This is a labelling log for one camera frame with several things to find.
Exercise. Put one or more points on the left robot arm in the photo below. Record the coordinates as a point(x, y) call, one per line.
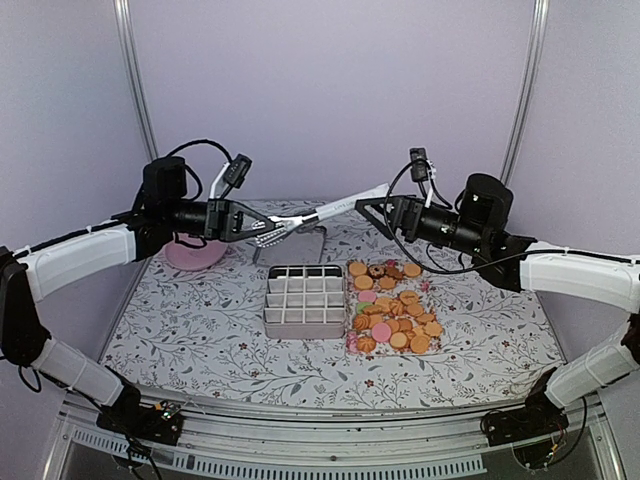
point(161, 212)

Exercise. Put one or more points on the front aluminium rail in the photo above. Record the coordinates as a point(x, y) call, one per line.
point(223, 439)

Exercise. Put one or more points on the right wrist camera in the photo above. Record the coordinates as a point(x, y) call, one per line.
point(421, 168)

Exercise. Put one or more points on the chocolate donut cookie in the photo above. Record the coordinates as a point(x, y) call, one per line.
point(377, 271)

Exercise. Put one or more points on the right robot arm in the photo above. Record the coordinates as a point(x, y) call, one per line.
point(519, 263)

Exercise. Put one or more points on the metal tin lid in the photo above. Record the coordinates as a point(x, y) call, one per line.
point(303, 246)

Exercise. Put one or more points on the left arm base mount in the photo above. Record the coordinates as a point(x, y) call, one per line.
point(128, 416)

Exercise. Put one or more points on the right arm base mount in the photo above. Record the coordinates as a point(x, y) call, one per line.
point(502, 427)

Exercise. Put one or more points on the metal tongs white handle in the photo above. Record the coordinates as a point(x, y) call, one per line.
point(300, 222)

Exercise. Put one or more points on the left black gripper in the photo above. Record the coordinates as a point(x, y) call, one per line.
point(224, 218)

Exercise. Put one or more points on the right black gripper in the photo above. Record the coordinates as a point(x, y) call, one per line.
point(406, 214)

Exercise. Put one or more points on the orange round cookie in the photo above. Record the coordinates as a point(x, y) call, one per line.
point(412, 270)

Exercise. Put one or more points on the swirl butter cookie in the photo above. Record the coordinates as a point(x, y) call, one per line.
point(366, 344)

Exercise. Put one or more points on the metal divided cookie tin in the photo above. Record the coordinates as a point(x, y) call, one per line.
point(305, 302)

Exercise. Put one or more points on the floral tablecloth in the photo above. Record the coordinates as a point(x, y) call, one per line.
point(201, 333)

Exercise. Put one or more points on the floral cookie tray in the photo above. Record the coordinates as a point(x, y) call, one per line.
point(404, 303)

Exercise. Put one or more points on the pink plate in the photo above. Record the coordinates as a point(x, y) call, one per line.
point(202, 257)

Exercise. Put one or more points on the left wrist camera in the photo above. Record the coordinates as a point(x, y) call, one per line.
point(230, 177)

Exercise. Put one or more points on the pink round cookie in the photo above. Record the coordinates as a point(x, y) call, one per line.
point(381, 332)

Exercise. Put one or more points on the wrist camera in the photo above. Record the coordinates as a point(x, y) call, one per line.
point(230, 177)
point(421, 168)

